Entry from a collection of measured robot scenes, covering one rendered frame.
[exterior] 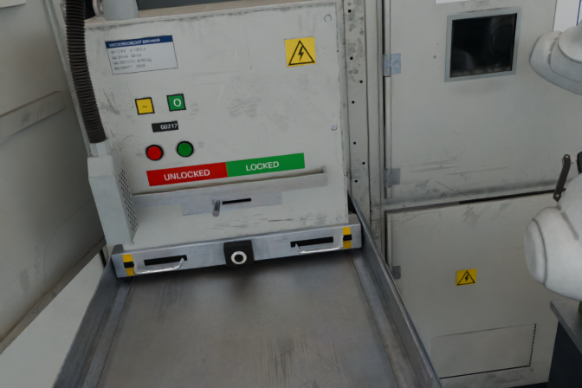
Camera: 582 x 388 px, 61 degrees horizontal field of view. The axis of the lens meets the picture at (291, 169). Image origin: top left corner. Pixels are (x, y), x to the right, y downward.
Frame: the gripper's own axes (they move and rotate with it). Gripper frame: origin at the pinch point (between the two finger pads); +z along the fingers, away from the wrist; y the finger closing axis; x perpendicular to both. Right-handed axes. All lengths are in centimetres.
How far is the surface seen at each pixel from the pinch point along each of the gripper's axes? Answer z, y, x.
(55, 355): 105, -90, 1
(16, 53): 31, -102, -50
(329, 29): -5, -52, -36
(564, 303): 13.9, 9.5, 3.4
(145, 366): 63, -44, -42
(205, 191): 34, -57, -33
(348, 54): -9, -58, -9
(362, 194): 17.3, -42.6, 13.8
